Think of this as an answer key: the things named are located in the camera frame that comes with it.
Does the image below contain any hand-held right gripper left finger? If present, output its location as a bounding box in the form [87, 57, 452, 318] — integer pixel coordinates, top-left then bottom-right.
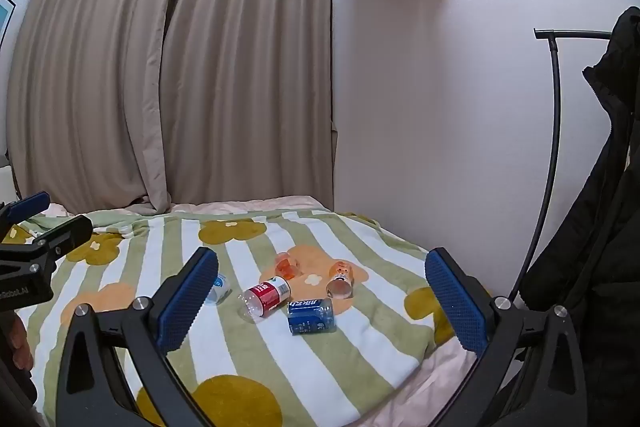
[54, 247, 221, 427]

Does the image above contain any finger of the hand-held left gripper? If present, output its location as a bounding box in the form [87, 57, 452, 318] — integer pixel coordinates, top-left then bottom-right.
[31, 215, 94, 259]
[4, 191, 51, 224]

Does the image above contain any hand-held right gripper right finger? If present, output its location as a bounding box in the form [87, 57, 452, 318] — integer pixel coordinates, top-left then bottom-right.
[424, 247, 589, 427]

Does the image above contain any clear cup with light-blue print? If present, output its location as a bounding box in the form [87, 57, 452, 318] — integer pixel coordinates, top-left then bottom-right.
[204, 273, 232, 306]

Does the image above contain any small orange patterned cup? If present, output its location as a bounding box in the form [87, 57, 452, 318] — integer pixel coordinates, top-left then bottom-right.
[274, 252, 300, 281]

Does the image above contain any clear cup with orange figure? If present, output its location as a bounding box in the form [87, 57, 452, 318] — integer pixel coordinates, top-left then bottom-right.
[326, 259, 355, 299]

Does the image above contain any person's left hand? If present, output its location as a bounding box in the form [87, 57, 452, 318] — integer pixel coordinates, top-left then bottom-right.
[10, 313, 34, 371]

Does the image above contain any red label plastic bottle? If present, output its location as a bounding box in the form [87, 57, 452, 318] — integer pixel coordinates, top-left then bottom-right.
[238, 276, 292, 324]

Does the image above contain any green striped floral blanket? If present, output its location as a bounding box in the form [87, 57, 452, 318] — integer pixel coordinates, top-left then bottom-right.
[7, 209, 482, 427]

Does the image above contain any blue drink can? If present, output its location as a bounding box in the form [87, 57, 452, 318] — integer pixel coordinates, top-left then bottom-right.
[287, 298, 335, 336]

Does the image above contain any beige curtain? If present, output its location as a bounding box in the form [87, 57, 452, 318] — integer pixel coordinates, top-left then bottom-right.
[6, 0, 203, 216]
[159, 0, 335, 214]

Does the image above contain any black padded jacket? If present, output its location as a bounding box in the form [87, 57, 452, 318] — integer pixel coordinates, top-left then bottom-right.
[520, 7, 640, 427]

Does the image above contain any black clothes rack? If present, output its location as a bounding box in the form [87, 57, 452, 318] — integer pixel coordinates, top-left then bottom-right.
[509, 27, 614, 304]

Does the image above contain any blue wall picture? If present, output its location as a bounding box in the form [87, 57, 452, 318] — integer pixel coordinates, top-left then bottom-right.
[0, 0, 16, 44]

